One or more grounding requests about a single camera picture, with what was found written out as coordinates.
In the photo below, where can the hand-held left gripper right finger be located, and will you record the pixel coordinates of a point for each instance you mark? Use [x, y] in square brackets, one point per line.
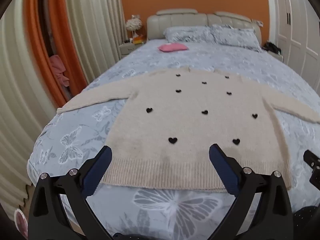
[221, 165]

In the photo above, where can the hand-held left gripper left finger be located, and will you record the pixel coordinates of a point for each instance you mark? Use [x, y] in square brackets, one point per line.
[101, 165]

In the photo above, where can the beige heart-pattern knit sweater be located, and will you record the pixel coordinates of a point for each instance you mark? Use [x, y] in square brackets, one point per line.
[187, 125]

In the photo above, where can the person's dark dotted clothing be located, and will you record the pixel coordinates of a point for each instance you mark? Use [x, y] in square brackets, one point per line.
[306, 222]

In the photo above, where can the pink round sticker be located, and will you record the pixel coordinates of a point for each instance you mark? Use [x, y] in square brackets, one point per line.
[21, 223]

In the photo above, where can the cream pleated curtain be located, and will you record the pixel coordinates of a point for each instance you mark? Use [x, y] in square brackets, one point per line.
[95, 30]
[20, 105]

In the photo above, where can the pink hanging garment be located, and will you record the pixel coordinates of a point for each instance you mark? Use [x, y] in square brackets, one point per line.
[58, 70]

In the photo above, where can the white nightstand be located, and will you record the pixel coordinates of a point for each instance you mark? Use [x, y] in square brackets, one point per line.
[275, 56]
[128, 48]

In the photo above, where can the bed with butterfly duvet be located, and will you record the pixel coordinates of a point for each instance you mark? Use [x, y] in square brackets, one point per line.
[175, 56]

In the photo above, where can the black bag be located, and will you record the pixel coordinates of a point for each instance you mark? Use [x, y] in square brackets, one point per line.
[271, 47]

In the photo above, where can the pink pouch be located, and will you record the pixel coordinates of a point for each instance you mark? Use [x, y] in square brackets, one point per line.
[173, 47]

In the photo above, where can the grey floral pillow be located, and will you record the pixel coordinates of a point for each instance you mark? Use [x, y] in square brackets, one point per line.
[236, 37]
[187, 33]

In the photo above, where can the yellow orange box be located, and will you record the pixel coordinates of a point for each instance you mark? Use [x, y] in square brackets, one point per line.
[139, 40]

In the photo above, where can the orange curtain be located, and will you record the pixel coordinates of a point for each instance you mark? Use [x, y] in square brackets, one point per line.
[45, 42]

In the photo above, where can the white wardrobe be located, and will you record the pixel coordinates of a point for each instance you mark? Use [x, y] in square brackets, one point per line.
[297, 30]

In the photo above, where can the white flower table lamp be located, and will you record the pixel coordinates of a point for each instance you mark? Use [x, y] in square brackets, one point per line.
[133, 25]

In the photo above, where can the beige padded headboard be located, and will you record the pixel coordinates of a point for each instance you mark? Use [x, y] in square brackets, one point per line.
[180, 20]

